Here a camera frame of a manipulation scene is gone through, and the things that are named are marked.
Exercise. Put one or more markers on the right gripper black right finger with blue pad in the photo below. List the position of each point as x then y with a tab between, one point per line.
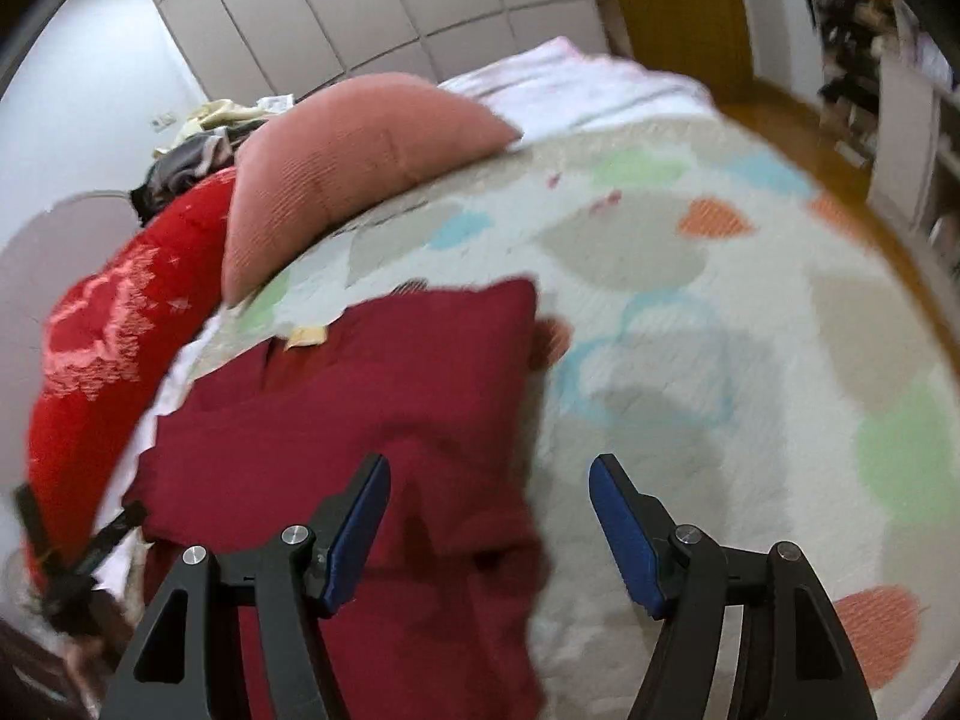
795	659

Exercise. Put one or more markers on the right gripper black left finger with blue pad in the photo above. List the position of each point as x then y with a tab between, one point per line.
185	657

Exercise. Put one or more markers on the dark red garment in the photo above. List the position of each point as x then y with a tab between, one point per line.
433	380

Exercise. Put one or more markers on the pile of clothes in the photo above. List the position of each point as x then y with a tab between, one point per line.
206	144

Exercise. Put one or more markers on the white bed sheet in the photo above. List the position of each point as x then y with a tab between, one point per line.
121	573

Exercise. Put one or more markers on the red embroidered pillow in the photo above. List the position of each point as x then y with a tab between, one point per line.
107	347

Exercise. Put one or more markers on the white standing fan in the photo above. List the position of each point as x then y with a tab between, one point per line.
54	250

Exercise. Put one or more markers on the heart patterned bed cover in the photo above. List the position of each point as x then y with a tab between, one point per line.
733	338

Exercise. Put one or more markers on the pink ribbed pillow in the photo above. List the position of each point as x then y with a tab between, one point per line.
337	153

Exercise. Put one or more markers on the cluttered shelf unit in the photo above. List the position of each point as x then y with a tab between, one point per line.
891	98

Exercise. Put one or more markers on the white wardrobe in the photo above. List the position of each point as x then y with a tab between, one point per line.
246	49

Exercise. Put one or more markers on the pink white folded blanket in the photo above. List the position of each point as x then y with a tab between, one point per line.
555	88

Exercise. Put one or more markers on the brown wooden door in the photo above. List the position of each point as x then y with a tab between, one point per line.
705	39

